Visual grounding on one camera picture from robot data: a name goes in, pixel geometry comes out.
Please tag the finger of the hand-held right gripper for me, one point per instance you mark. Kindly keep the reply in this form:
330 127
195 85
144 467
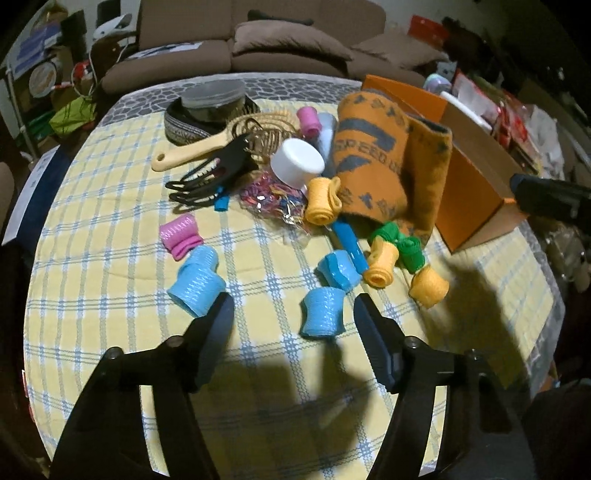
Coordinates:
549 194

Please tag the white plastic bags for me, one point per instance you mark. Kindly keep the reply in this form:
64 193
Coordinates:
545 138

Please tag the wooden hairbrush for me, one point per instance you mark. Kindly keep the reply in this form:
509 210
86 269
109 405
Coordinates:
194 150

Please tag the white papers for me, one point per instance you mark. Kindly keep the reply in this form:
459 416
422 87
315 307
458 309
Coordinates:
175 47

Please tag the blue hair roller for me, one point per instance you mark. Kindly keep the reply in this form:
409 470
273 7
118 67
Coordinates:
323 314
196 286
337 272

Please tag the yellow hair roller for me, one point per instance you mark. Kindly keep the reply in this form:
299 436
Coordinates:
321 203
381 265
429 288

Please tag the pile of red packets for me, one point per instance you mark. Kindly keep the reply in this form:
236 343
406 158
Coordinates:
494 110

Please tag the white plastic cap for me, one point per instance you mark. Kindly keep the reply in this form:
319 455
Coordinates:
295 159

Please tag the large brown cushion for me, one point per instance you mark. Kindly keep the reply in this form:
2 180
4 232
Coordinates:
286 41

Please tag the white handheld appliance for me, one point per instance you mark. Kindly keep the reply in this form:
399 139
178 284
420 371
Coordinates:
111 25

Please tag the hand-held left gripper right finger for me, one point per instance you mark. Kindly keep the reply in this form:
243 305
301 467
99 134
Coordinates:
374 337

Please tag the orange printed towel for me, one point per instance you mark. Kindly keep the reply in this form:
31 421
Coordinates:
369 152

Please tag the small blue hair clip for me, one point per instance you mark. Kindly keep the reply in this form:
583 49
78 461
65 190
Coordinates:
221 203

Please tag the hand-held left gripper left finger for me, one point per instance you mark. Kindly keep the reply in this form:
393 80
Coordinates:
220 323

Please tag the green bag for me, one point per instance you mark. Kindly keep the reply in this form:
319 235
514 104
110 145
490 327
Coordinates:
74 117

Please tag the small brown cushion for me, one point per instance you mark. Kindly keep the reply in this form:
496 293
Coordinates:
397 48

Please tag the red box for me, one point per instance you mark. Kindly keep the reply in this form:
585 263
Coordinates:
429 28

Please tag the stack of blue boxes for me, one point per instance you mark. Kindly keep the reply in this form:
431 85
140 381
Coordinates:
37 44

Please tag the white plastic bottle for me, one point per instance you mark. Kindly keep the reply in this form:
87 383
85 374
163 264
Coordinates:
328 138

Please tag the white paper sheet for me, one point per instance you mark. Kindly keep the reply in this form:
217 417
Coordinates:
32 194

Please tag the brown sofa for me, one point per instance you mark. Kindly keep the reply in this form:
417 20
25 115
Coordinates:
184 23

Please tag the pink hair roller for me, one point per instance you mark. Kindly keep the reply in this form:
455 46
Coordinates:
308 120
180 235

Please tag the pale purple plastic object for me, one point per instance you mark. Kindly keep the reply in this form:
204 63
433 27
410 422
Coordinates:
438 84

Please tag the clear round plastic container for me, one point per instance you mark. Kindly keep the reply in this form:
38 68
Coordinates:
212 94

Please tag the black hair claw clip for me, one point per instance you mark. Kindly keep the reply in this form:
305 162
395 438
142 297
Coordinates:
231 157

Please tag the yellow plaid tablecloth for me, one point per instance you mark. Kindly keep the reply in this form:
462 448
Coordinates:
115 230

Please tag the orange cardboard box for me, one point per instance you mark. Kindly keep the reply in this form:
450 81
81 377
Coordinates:
475 194

